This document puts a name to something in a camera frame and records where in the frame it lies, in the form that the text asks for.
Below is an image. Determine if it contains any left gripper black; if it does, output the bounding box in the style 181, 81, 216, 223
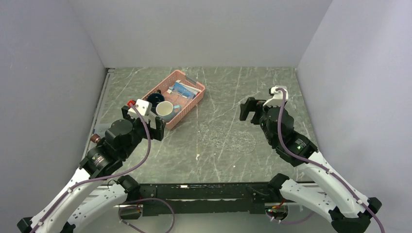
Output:
122, 105, 166, 158

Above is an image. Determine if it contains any light blue white mug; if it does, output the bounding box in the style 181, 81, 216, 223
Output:
155, 101, 182, 122

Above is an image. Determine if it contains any clear textured oval tray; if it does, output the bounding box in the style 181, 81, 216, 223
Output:
198, 124, 256, 153

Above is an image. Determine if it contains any pink perforated plastic basket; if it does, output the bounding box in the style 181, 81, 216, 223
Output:
142, 70, 206, 130

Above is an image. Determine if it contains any clear acrylic toothbrush holder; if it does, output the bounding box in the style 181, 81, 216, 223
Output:
165, 89, 194, 107

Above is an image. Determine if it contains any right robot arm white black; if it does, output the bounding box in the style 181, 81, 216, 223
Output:
240, 97, 382, 233

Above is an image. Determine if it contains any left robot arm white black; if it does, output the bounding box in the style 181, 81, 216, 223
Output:
17, 101, 166, 233

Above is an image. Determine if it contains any blue toothpaste tube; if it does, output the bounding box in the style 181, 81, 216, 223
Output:
172, 82, 200, 99

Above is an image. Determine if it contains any dark blue mug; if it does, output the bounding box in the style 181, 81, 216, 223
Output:
147, 92, 165, 112

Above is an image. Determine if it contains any copper brass fitting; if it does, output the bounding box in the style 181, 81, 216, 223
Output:
90, 134, 101, 144

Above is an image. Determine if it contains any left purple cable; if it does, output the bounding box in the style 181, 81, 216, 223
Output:
29, 103, 152, 233

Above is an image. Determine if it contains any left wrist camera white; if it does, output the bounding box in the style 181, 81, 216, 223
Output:
127, 99, 152, 123

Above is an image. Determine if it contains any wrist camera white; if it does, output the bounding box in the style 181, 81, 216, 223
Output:
263, 85, 289, 107
127, 99, 152, 123

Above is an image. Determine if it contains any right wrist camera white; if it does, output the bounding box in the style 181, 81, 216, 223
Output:
263, 85, 289, 107

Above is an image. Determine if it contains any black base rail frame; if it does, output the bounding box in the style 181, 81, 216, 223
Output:
122, 182, 290, 216

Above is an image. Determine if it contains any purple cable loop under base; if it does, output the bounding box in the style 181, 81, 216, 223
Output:
118, 197, 176, 233

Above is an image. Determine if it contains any purple cable under right base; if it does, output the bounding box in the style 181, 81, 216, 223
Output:
266, 208, 315, 225

